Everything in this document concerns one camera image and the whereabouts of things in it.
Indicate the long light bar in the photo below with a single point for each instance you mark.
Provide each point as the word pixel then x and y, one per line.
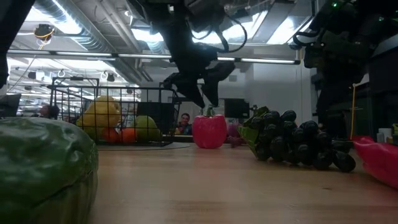
pixel 140 56

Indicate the black background screen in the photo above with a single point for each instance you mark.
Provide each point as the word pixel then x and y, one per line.
pixel 236 108

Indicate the orange tangerine bunch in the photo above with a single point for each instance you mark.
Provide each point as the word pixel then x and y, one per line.
pixel 124 135

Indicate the red bell pepper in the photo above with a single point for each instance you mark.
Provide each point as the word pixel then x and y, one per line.
pixel 210 132

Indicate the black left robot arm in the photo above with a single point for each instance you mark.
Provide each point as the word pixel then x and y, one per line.
pixel 174 18

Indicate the green cucumber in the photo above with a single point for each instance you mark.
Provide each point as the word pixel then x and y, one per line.
pixel 43 161

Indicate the black metal table frame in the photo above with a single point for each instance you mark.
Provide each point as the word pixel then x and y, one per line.
pixel 12 31

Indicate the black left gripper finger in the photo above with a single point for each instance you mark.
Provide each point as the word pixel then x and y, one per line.
pixel 216 77
pixel 188 85

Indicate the green pear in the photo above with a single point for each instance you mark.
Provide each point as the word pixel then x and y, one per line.
pixel 146 127

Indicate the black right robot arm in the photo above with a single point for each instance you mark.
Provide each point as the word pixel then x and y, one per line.
pixel 342 62

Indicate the person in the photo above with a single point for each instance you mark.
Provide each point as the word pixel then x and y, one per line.
pixel 185 124
pixel 49 111

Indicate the black grape bunch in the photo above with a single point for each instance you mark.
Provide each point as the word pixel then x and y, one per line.
pixel 295 143

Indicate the red chili pepper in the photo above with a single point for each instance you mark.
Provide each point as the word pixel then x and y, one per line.
pixel 379 158

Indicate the grey round mat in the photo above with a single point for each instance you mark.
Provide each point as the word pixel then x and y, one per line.
pixel 168 146

